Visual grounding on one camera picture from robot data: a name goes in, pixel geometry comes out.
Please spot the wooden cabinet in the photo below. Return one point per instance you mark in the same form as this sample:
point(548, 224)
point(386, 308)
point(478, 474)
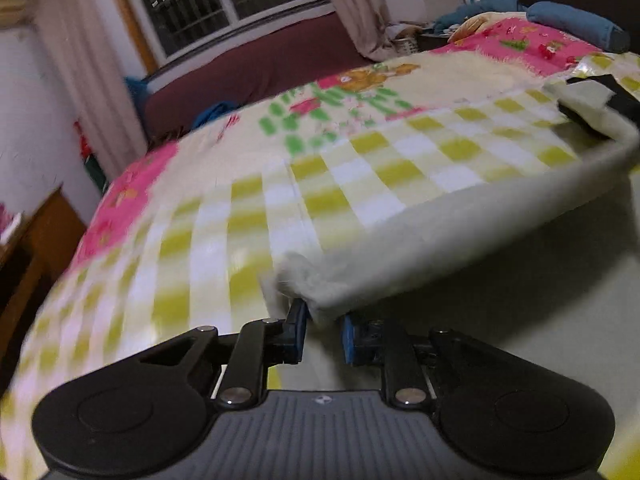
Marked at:
point(34, 259)

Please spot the beige curtain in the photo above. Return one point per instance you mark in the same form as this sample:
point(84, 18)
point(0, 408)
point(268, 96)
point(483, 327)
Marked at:
point(365, 22)
point(76, 39)

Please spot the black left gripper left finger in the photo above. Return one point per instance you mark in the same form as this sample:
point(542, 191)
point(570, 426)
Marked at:
point(231, 370)

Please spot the pink floral blanket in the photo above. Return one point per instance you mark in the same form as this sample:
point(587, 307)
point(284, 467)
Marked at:
point(503, 52)

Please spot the black folded garment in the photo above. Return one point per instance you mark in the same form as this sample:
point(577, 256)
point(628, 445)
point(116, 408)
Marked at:
point(601, 106)

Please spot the green checkered bed sheet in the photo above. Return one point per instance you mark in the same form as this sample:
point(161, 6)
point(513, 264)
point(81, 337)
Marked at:
point(187, 235)

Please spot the light green pants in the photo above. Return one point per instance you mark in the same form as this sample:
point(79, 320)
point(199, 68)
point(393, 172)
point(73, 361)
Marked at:
point(529, 423)

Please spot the blue pillow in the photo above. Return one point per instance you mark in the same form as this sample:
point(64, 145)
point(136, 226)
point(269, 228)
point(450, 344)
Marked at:
point(575, 22)

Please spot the beige left curtain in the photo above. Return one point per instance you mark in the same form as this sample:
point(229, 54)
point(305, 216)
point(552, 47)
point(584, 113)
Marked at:
point(76, 39)

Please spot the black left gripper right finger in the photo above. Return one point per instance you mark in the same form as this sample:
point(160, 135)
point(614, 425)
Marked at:
point(418, 371)

